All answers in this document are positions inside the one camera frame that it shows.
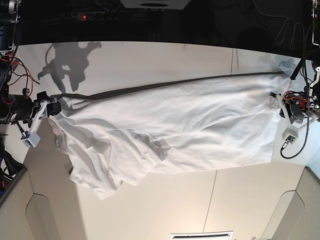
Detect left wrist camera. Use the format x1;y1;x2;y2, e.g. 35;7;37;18
282;126;299;144

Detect grey bin with clutter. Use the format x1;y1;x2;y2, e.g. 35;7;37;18
0;134;27;207

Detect grey overhead box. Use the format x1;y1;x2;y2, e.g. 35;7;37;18
121;0;191;10

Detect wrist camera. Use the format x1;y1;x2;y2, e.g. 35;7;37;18
282;126;299;144
20;131;41;148

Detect black power strip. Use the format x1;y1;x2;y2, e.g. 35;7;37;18
71;11;124;22

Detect white t-shirt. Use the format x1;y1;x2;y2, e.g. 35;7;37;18
49;73;290;200

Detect white cable loops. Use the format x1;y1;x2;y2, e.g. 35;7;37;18
249;0;313;51

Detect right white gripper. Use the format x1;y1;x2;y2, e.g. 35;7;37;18
21;91;62;136

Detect white vent grille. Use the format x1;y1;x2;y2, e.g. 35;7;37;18
170;231;234;240

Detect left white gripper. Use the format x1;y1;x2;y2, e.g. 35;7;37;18
269;92;307;135

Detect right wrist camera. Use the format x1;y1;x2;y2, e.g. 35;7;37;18
20;131;41;148

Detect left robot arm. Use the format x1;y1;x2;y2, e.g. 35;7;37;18
269;0;320;142

